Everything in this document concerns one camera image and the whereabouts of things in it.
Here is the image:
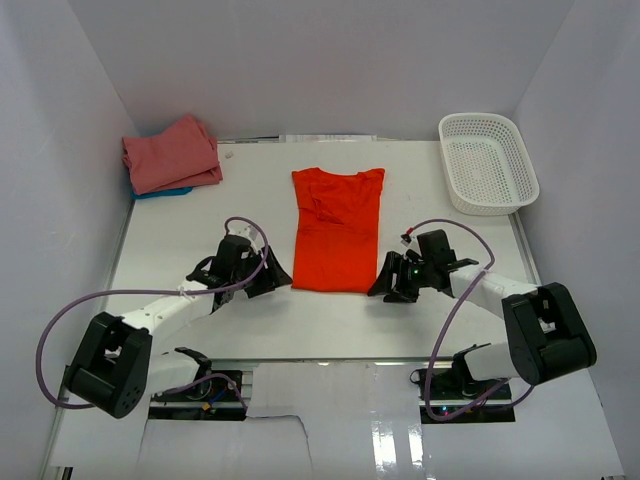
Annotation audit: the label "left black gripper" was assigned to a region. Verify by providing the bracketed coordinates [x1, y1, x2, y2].
[231, 245, 292, 298]

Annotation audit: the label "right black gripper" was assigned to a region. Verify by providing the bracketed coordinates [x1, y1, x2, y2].
[368, 251, 434, 304]

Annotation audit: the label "orange t shirt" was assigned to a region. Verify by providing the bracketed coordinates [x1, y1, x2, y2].
[292, 167, 385, 294]

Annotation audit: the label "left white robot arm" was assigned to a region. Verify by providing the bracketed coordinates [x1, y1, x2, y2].
[63, 234, 293, 419]

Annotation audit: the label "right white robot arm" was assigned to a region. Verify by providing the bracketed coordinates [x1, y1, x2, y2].
[367, 230, 597, 399]

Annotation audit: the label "folded blue t shirt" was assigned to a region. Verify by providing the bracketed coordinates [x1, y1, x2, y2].
[131, 187, 193, 201]

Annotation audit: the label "papers at back edge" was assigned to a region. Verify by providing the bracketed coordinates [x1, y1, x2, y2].
[219, 131, 396, 144]

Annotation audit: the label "folded pink t shirt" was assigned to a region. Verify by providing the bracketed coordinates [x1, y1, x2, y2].
[122, 114, 223, 195]

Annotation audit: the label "white plastic basket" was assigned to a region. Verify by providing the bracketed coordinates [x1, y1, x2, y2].
[438, 113, 540, 216]

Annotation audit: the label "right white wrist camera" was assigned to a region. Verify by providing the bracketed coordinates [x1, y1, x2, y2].
[400, 228, 420, 253]

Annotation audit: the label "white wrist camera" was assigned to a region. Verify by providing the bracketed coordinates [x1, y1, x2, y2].
[229, 224, 259, 246]
[400, 228, 420, 253]

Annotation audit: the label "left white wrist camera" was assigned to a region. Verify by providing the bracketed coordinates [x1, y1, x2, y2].
[229, 224, 259, 246]

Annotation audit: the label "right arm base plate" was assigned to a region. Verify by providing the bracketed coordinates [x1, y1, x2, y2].
[430, 344, 515, 424]

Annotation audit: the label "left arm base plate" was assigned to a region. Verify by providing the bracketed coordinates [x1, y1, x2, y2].
[148, 370, 251, 421]

